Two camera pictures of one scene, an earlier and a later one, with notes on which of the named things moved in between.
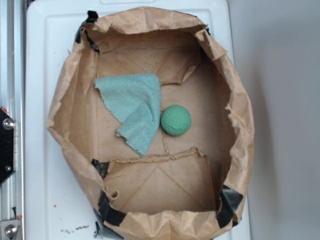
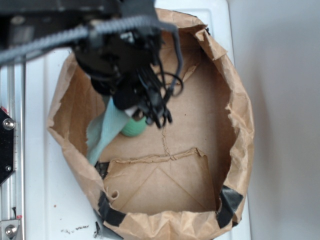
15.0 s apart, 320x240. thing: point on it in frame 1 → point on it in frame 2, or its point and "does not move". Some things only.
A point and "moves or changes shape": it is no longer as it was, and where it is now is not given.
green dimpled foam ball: (176, 120) → (135, 128)
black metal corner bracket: (7, 127) does not move
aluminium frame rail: (12, 87) does not move
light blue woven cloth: (134, 102) moves or changes shape
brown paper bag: (195, 189) does not move
